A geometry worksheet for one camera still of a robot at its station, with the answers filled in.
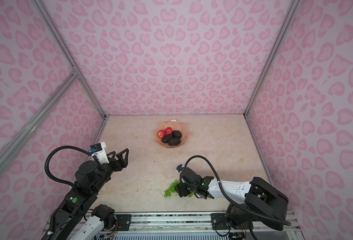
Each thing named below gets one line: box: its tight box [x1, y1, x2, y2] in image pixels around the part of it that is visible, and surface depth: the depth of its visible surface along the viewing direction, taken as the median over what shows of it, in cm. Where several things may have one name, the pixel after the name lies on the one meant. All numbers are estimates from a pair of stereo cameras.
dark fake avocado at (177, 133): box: [172, 130, 182, 139], surface depth 106 cm
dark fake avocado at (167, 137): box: [161, 133, 174, 143], surface depth 103 cm
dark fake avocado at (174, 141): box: [168, 137, 181, 146], surface depth 100 cm
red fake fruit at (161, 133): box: [157, 129, 166, 139], surface depth 103 cm
